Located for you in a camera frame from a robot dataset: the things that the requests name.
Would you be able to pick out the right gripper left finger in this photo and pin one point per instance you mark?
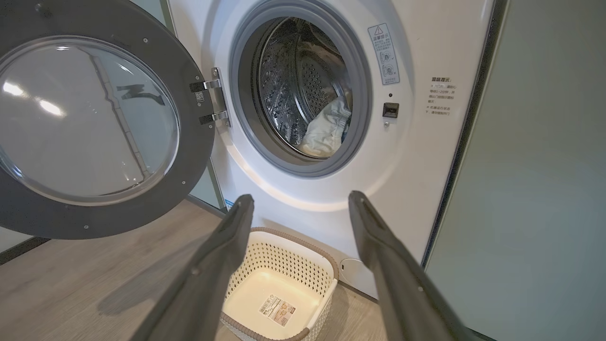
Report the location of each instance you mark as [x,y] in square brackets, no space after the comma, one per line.
[208,284]

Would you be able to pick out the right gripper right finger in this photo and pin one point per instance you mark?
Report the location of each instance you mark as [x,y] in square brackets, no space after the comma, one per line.
[397,284]

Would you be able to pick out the round black glass washer door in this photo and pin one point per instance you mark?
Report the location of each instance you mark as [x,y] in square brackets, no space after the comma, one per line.
[191,151]

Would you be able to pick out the pale printed garment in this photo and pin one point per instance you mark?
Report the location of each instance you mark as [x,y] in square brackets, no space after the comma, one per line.
[326,132]

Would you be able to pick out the basket product label sticker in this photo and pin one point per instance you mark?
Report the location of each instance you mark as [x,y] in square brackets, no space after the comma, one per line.
[278,310]

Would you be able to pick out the cream perforated laundry basket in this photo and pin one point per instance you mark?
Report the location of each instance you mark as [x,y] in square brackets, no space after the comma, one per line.
[284,255]

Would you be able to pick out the white front-load washing machine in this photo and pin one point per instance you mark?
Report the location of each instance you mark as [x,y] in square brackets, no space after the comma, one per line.
[412,166]

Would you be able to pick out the black door latch socket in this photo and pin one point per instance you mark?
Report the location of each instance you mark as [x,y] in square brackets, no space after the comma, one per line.
[390,110]

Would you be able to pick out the chrome door hinge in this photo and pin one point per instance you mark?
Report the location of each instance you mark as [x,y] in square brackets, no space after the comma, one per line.
[218,99]

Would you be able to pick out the grey rubber door gasket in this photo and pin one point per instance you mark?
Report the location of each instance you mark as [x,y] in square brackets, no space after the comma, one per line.
[363,94]

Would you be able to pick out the round white filter cover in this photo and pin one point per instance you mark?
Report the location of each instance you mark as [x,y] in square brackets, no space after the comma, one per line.
[350,269]

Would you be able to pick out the blue energy label sticker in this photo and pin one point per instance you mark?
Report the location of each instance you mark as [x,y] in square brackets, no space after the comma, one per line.
[229,204]

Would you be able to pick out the plain teal cabinet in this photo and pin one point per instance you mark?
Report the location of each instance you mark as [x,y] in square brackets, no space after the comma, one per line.
[535,180]

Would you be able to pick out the printed text notice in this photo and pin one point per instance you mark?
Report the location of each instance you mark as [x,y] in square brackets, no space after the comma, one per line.
[441,97]

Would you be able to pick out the perforated steel drum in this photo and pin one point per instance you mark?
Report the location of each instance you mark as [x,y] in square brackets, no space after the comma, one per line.
[293,85]

